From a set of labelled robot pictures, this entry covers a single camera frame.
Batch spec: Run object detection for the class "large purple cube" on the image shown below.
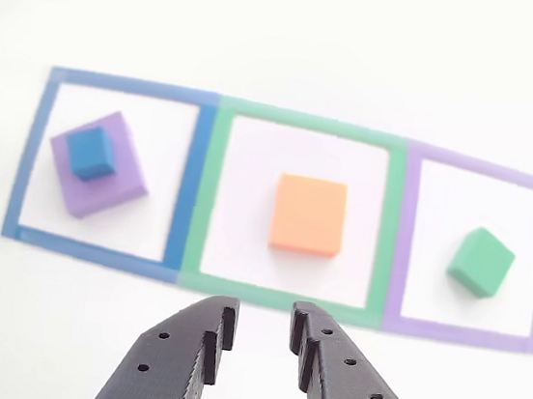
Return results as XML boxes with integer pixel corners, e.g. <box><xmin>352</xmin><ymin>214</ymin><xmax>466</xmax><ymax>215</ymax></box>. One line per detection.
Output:
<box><xmin>40</xmin><ymin>102</ymin><xmax>159</xmax><ymax>228</ymax></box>

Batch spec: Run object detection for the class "green cube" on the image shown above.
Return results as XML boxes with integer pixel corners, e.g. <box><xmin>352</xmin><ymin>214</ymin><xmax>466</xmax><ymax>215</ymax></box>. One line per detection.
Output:
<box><xmin>443</xmin><ymin>223</ymin><xmax>520</xmax><ymax>302</ymax></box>

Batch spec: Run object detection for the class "orange cube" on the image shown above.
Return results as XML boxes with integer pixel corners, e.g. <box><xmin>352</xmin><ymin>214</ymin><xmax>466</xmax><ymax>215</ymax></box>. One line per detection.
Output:
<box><xmin>267</xmin><ymin>172</ymin><xmax>351</xmax><ymax>260</ymax></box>

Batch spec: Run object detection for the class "small blue cube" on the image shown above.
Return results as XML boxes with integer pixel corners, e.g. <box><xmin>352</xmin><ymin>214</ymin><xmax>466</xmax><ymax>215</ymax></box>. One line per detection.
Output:
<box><xmin>62</xmin><ymin>123</ymin><xmax>123</xmax><ymax>185</ymax></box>

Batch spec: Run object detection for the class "purple tape square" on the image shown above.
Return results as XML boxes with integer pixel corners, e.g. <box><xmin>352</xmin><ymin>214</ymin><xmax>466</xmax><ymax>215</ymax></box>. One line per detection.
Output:
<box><xmin>379</xmin><ymin>137</ymin><xmax>533</xmax><ymax>356</ymax></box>

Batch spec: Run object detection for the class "green tape square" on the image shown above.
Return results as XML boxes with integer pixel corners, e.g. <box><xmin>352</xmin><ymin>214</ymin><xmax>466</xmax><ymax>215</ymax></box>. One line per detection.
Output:
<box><xmin>174</xmin><ymin>91</ymin><xmax>412</xmax><ymax>331</ymax></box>

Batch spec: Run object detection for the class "blue tape square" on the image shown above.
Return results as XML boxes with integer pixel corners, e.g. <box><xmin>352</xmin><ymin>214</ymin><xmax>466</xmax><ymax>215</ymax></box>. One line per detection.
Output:
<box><xmin>0</xmin><ymin>61</ymin><xmax>222</xmax><ymax>288</ymax></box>

